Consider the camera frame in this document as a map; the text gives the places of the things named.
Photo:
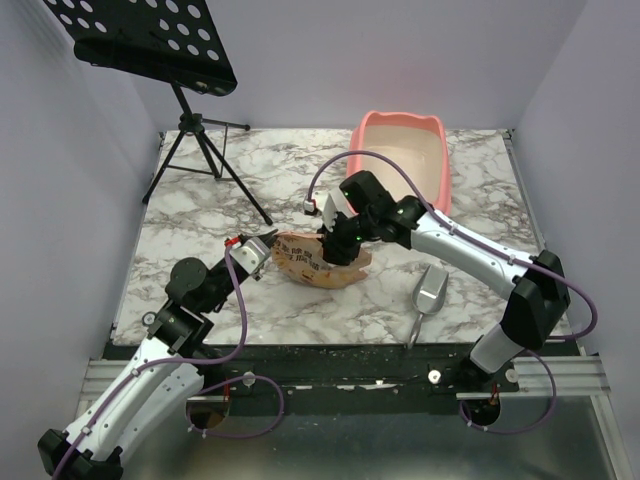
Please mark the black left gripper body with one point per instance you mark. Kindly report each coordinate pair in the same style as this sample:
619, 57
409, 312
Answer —
228, 278

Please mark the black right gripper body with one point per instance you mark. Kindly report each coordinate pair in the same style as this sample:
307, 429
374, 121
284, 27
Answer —
338, 251

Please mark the beige cat litter bag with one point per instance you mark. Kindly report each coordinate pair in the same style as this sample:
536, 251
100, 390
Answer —
299, 257

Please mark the silver metal scoop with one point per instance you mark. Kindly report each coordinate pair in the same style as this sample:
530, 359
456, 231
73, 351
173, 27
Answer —
428, 298

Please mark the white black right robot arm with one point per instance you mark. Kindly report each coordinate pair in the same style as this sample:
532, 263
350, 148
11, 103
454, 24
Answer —
361, 210

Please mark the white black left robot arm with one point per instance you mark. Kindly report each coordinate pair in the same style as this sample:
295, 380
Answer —
169, 364

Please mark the pink plastic litter box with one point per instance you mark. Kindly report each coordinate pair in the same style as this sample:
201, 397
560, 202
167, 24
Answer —
417, 144

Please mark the black perforated music stand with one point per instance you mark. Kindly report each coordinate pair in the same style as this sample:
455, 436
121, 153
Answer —
174, 42

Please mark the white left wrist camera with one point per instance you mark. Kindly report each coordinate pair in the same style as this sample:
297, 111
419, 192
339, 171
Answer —
243, 248

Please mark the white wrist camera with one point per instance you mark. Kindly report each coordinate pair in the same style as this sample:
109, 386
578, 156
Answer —
243, 248
329, 206

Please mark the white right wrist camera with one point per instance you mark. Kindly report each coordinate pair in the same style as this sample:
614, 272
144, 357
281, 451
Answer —
329, 206

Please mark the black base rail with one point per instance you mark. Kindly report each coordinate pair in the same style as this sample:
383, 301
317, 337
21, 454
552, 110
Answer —
348, 380

